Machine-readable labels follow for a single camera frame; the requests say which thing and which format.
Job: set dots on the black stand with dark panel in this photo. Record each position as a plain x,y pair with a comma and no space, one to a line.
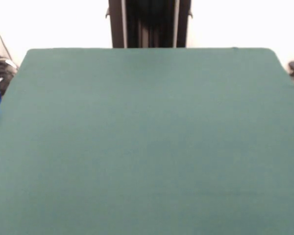
149,24

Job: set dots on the dark green table cloth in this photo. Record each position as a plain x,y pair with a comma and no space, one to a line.
137,147

